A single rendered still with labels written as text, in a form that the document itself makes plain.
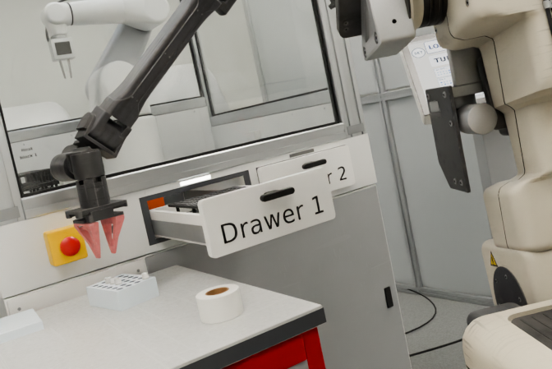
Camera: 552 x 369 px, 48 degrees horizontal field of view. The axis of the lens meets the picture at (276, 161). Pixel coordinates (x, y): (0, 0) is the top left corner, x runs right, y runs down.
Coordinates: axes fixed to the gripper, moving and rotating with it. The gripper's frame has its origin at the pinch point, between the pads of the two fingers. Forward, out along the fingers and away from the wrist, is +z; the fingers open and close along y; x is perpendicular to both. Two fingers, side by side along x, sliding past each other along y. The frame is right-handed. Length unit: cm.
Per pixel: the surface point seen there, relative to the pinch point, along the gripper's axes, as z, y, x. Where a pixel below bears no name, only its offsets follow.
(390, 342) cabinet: 50, -80, -1
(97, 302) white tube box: 9.2, 3.1, -1.1
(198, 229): -0.9, -14.2, 11.7
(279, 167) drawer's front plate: -6, -54, -5
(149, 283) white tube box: 6.9, -3.9, 7.5
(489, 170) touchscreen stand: 8, -119, 16
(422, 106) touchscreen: -15, -100, 9
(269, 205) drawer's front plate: -3.2, -24.8, 21.7
